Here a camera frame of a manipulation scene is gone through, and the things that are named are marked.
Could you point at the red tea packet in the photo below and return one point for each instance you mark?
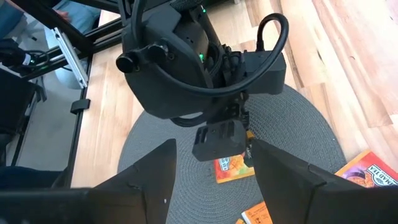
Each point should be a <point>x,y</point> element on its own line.
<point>367,174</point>

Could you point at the black power adapter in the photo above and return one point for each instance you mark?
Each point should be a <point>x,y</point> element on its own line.
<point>15,54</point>

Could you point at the silver metal bracket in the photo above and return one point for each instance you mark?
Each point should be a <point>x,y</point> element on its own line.
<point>71,59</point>

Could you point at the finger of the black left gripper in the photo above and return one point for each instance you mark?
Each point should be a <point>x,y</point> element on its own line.
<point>217,141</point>

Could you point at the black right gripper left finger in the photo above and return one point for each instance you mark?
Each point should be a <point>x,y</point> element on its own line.
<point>140,193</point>

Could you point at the person's hand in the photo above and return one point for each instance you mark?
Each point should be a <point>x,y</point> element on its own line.
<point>63,15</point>

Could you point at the person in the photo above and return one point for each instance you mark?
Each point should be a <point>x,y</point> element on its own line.
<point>84,17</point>

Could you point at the orange mango tea packet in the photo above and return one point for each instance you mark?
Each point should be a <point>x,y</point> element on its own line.
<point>233,171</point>

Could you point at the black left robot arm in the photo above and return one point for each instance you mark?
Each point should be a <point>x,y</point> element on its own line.
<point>161,87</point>

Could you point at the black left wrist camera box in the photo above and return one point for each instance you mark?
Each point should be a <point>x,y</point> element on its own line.
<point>267,74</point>

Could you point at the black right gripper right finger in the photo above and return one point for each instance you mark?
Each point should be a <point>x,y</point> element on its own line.
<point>295,193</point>

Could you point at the black table frame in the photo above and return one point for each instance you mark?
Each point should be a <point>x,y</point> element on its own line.
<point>49,26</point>

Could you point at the round grey woven placemat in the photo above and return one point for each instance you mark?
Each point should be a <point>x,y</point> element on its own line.
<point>295,124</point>

